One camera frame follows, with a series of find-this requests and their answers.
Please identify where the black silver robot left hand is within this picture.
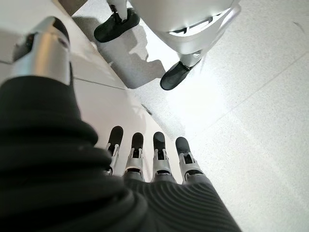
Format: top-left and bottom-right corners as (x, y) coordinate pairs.
(0, 15), (242, 232)

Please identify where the white glossy cabinet front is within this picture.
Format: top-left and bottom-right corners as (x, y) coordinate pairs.
(0, 0), (169, 145)

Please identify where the black robot right foot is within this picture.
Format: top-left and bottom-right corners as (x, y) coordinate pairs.
(93, 7), (141, 44)

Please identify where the black robot foot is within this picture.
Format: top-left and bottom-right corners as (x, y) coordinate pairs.
(93, 7), (141, 44)
(160, 60), (201, 91)

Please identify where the black robot left foot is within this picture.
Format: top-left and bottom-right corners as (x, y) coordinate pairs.
(160, 60), (201, 91)

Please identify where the white robot right leg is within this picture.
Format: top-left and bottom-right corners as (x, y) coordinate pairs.
(106, 0), (129, 22)

